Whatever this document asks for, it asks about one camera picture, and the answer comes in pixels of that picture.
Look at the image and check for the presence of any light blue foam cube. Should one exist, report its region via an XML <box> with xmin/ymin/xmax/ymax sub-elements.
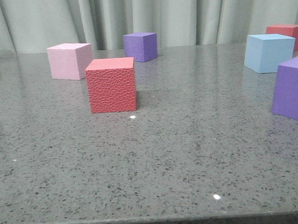
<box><xmin>244</xmin><ymin>34</ymin><xmax>295</xmax><ymax>74</ymax></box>

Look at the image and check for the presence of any red textured foam cube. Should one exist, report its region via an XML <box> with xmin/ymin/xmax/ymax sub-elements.
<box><xmin>85</xmin><ymin>57</ymin><xmax>137</xmax><ymax>113</ymax></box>

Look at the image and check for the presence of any purple foam cube rear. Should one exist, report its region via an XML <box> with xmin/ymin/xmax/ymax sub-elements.
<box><xmin>123</xmin><ymin>32</ymin><xmax>158</xmax><ymax>62</ymax></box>

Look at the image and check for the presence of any purple foam cube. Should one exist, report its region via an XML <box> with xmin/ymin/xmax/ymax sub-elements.
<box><xmin>123</xmin><ymin>32</ymin><xmax>158</xmax><ymax>62</ymax></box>
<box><xmin>272</xmin><ymin>56</ymin><xmax>298</xmax><ymax>120</ymax></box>

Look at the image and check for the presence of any pink foam cube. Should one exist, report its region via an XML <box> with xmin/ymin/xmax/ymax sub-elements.
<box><xmin>47</xmin><ymin>43</ymin><xmax>93</xmax><ymax>80</ymax></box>

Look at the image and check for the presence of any purple foam cube right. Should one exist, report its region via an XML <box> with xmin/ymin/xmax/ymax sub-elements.
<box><xmin>272</xmin><ymin>56</ymin><xmax>298</xmax><ymax>120</ymax></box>

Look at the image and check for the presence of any grey curtain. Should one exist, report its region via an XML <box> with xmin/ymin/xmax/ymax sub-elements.
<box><xmin>0</xmin><ymin>0</ymin><xmax>298</xmax><ymax>55</ymax></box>

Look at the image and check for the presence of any red foam cube rear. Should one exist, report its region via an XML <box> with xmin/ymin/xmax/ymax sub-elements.
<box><xmin>266</xmin><ymin>24</ymin><xmax>298</xmax><ymax>51</ymax></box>

